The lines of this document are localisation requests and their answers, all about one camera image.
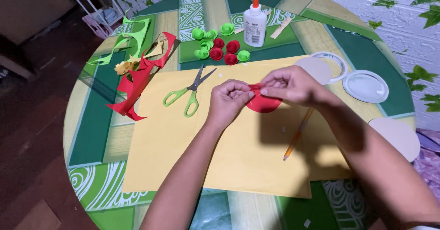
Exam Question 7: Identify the beige cardboard circle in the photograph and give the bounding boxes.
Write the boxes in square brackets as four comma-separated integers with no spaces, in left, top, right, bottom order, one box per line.
[294,57,333,86]
[367,117,421,163]

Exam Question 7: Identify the clear plastic ruler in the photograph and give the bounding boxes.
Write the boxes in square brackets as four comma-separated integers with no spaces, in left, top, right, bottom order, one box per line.
[78,69,120,104]

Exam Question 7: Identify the green patterned tablecloth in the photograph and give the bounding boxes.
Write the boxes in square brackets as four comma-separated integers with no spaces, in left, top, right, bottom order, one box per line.
[63,0,417,230]

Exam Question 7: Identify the white wire shelf rack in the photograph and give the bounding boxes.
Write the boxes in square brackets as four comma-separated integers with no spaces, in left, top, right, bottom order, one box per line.
[62,0,125,40]

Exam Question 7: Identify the white tape roll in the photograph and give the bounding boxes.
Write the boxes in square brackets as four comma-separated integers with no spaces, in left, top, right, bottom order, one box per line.
[309,51,349,84]

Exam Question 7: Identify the green paper scrap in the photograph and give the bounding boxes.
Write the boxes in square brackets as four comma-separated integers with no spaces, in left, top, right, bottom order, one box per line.
[87,9,152,66]

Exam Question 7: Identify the cluster of paper roses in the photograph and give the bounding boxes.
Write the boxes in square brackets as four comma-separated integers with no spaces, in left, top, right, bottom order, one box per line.
[191,22,251,66]

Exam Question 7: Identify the red paper spiral circle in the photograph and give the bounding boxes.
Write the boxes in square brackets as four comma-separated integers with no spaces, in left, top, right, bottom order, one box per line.
[245,83,283,114]

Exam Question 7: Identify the person's right hand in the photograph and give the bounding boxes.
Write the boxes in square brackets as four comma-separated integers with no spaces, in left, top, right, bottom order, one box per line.
[259,64,331,108]

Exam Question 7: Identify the person's left hand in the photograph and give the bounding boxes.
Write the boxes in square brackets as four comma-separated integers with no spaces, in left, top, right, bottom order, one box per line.
[206,79,256,131]

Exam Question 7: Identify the clear plastic round lid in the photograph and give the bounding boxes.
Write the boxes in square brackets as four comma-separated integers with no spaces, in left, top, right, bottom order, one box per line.
[342,69,390,104]

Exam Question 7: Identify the purple patterned cloth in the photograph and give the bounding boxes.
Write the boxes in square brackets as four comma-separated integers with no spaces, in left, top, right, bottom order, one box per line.
[412,128,440,193]

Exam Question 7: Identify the red paper scrap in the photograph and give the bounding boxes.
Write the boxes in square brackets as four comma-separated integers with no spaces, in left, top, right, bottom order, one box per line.
[105,31,177,122]

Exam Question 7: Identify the brown wooden furniture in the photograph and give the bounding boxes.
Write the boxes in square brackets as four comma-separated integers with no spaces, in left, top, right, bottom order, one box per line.
[0,0,77,80]

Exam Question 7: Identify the green handled scissors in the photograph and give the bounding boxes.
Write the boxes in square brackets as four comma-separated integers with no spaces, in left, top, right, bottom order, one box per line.
[162,64,218,118]

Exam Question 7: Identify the yellow paper scrap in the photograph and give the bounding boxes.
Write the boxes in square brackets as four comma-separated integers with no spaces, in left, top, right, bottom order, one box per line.
[114,34,166,76]

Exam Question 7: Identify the large yellow paper sheet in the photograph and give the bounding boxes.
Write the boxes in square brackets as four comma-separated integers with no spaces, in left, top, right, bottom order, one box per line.
[122,63,312,199]
[203,55,353,182]

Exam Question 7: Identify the orange pencil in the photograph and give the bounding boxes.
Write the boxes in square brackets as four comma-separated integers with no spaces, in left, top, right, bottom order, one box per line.
[283,108,314,162]

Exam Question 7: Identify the white glue bottle orange cap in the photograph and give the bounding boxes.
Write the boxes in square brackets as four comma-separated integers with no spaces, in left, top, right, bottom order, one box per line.
[243,0,267,48]

